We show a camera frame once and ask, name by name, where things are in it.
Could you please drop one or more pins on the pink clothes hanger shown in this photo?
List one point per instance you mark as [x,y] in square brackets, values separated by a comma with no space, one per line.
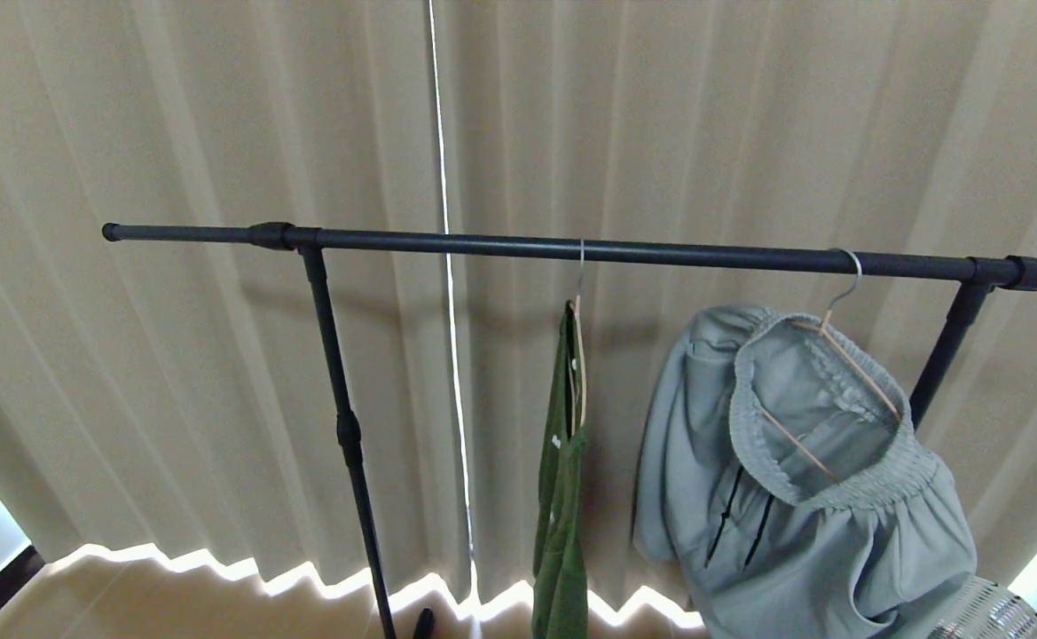
[855,368]
[578,355]

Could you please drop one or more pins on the green printed shirt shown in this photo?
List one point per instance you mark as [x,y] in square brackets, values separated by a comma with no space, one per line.
[562,532]

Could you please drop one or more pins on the pale grey garment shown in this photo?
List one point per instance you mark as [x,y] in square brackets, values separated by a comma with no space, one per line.
[704,444]

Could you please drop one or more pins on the black clothes rack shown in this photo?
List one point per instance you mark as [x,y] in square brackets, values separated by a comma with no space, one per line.
[483,244]

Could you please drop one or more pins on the white laundry basket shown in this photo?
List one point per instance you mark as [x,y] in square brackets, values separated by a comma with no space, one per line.
[988,612]

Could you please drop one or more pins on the beige curtain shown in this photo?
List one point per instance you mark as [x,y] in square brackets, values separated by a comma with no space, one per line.
[172,106]

